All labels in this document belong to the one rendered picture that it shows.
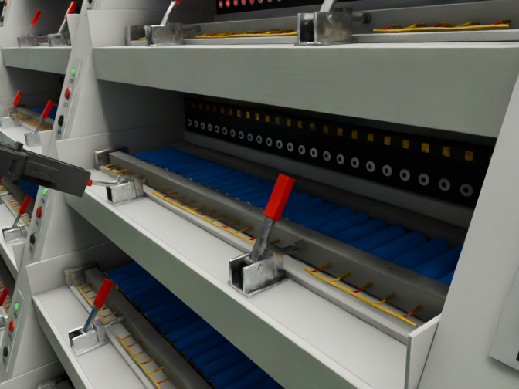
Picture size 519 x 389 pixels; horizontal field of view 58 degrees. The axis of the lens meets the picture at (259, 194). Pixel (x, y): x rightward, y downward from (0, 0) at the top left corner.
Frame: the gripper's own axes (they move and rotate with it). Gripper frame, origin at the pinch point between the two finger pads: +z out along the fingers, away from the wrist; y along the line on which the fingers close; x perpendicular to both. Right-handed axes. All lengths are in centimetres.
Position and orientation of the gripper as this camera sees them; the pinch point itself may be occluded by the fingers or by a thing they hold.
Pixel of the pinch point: (52, 173)
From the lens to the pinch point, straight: 56.2
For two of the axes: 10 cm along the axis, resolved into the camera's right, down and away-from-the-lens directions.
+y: 6.1, 2.4, -7.6
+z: 7.1, 2.8, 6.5
